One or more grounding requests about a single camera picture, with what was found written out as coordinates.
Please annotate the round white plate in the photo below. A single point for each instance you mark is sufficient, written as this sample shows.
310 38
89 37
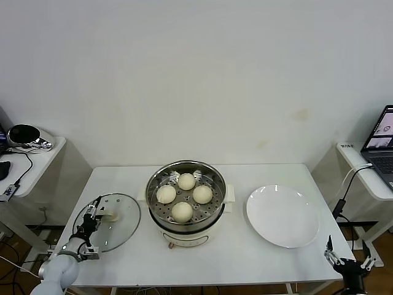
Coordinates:
282 215

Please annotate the cream electric cooking pot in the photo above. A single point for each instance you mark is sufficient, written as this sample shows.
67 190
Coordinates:
187 239

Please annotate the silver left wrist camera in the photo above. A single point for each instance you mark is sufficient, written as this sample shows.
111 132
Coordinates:
90 255

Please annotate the black computer mouse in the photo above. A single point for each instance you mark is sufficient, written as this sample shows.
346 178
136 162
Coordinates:
4 170

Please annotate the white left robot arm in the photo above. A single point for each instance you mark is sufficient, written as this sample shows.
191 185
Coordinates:
59 272

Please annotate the white wall socket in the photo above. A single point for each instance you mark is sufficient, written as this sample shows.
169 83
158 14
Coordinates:
43 209

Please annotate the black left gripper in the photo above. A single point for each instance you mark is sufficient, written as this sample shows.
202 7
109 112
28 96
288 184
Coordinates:
87 226

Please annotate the open grey laptop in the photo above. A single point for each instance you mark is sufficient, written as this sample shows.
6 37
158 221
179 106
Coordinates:
383 159

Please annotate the white side desk with label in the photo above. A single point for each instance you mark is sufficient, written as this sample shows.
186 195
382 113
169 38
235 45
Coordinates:
368 184

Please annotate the round glass pot lid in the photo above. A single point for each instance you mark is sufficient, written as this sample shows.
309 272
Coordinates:
122 221

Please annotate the perforated steel steamer basket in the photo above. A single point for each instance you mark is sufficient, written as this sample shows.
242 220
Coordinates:
208 222

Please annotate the small printed desk label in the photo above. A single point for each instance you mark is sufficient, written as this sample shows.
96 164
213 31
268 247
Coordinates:
346 146

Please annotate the dark laptop edge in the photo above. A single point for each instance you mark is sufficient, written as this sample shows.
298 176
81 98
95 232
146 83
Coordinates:
2 141

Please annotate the white steamed baozi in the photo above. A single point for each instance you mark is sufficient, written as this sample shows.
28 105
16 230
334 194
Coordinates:
186 181
182 212
166 194
202 194

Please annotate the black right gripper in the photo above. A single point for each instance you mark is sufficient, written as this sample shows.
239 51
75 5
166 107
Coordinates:
353 273

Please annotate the small grey usb hub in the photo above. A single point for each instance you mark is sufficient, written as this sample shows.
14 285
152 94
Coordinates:
8 192

